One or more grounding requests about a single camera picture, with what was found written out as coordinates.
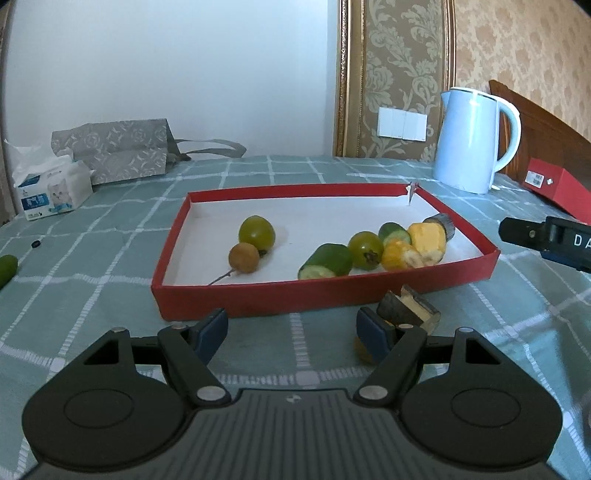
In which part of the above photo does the large cucumber piece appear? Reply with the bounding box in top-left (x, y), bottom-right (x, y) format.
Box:
top-left (298, 244), bottom-right (353, 280)

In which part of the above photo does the red shallow box tray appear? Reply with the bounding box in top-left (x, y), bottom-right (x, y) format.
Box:
top-left (151, 182), bottom-right (501, 322)

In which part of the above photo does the yellow corn cob piece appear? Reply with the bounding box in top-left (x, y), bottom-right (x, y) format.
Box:
top-left (381, 241), bottom-right (428, 272)

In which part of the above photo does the dark-skinned squash piece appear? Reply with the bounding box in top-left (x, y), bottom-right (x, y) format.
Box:
top-left (424, 213), bottom-right (456, 241)
top-left (378, 285), bottom-right (441, 336)

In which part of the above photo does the brown round fruit with stem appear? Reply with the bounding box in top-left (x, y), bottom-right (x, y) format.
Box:
top-left (207, 243), bottom-right (261, 287)

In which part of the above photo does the red cardboard box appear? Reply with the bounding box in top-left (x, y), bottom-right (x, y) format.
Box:
top-left (526, 158), bottom-right (591, 226)

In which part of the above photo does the whole green cucumber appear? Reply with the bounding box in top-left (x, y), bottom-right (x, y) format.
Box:
top-left (0, 255), bottom-right (19, 291)

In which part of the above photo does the tissue pack with cat print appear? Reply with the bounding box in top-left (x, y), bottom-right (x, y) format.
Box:
top-left (13, 159), bottom-right (95, 222)

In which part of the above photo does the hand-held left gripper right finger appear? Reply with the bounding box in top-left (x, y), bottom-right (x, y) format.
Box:
top-left (353, 307), bottom-right (502, 406)

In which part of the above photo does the wooden bed headboard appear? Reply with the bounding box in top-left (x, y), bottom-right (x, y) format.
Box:
top-left (488, 79), bottom-right (591, 186)

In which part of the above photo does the small cucumber piece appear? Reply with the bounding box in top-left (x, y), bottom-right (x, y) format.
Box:
top-left (379, 222), bottom-right (413, 248)

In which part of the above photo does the green tomato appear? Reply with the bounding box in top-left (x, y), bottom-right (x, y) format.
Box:
top-left (348, 232), bottom-right (385, 271)
top-left (239, 215), bottom-right (277, 253)

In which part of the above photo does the grey patterned tote bag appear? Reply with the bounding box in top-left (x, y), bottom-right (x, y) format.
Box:
top-left (51, 119), bottom-right (247, 186)

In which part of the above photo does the white plastic bag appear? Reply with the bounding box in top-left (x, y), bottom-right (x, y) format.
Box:
top-left (2, 137), bottom-right (75, 186)

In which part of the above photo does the blue electric kettle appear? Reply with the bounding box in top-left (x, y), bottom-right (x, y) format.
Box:
top-left (433, 87), bottom-right (522, 195)

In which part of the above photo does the yellow pumpkin chunk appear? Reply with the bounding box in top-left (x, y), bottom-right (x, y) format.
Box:
top-left (407, 222), bottom-right (448, 267)

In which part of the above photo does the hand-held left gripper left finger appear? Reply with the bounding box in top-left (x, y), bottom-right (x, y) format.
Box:
top-left (83, 308), bottom-right (232, 406)

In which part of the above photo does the white wall switch panel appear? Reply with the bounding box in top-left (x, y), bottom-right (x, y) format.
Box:
top-left (379, 106), bottom-right (428, 141)

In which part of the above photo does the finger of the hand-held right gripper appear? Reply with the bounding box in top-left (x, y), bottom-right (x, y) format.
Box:
top-left (499, 216), bottom-right (548, 247)

